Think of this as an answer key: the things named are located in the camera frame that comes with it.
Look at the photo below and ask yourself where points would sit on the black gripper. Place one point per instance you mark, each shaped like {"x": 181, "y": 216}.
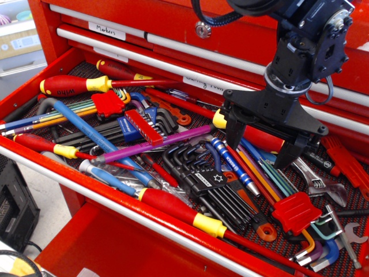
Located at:
{"x": 275, "y": 112}

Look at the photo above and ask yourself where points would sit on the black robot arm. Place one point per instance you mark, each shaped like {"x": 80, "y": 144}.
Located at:
{"x": 311, "y": 37}

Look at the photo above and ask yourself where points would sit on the red bit holder strip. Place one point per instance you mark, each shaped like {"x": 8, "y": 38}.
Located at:
{"x": 144, "y": 128}

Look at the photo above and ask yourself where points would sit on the blue holder hex key set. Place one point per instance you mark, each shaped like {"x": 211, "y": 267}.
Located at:
{"x": 120, "y": 130}

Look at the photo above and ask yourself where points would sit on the red yellow screwdriver under gripper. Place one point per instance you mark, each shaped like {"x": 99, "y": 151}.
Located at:
{"x": 258, "y": 138}

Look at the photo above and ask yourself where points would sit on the blue Bosch pen screwdriver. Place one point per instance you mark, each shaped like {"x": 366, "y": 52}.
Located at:
{"x": 245, "y": 179}

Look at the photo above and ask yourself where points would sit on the silver adjustable wrench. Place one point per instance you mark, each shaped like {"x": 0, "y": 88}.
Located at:
{"x": 320, "y": 186}

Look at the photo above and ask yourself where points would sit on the black torx key set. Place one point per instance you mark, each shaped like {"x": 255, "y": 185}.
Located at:
{"x": 190, "y": 166}

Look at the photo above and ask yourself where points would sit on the rainbow hex key set right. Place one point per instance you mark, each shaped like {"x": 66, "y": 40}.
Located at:
{"x": 294, "y": 211}

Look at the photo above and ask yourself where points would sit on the rainbow hex key set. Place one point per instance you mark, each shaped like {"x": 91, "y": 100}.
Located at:
{"x": 294, "y": 211}
{"x": 106, "y": 104}

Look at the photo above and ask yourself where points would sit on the orange flat wrench tool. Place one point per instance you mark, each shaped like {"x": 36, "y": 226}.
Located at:
{"x": 181, "y": 119}

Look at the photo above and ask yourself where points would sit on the red plastic tool right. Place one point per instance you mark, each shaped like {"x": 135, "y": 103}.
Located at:
{"x": 347, "y": 164}

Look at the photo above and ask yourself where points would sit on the red yellow screwdriver front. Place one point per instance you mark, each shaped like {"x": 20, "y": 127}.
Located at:
{"x": 173, "y": 206}

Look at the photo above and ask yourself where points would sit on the small red thin screwdriver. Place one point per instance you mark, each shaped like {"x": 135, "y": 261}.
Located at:
{"x": 162, "y": 172}

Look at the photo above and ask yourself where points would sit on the silver drawer lock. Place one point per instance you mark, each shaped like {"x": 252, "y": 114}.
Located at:
{"x": 203, "y": 30}

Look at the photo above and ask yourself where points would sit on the silver open end wrench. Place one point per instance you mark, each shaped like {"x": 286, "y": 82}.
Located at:
{"x": 352, "y": 236}

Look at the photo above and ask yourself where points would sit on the large blue hex key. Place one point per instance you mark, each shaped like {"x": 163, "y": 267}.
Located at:
{"x": 144, "y": 177}

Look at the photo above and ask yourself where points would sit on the red tool chest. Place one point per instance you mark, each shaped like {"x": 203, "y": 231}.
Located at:
{"x": 114, "y": 235}

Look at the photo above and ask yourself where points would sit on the purple hex key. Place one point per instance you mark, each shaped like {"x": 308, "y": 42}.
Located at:
{"x": 143, "y": 147}

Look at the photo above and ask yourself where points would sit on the rainbow hex key set left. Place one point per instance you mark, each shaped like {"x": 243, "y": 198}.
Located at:
{"x": 106, "y": 104}

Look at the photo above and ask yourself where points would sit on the red yellow screwdriver at back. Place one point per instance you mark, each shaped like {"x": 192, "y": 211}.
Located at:
{"x": 119, "y": 71}

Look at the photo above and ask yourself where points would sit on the blue white small screwdriver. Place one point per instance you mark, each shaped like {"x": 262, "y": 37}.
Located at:
{"x": 107, "y": 178}

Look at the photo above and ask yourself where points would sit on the red yellow Wiha screwdriver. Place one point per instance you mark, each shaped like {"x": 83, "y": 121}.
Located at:
{"x": 66, "y": 86}

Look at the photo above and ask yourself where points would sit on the red yellow screwdriver left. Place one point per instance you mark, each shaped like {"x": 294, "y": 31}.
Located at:
{"x": 39, "y": 144}

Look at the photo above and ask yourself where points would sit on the black box on floor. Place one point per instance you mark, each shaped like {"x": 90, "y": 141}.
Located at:
{"x": 19, "y": 212}

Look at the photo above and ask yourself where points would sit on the orange black handled tool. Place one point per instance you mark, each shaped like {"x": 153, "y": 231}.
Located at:
{"x": 259, "y": 222}

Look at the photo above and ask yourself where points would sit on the silver T-handle key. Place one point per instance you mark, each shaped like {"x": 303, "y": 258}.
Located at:
{"x": 343, "y": 233}

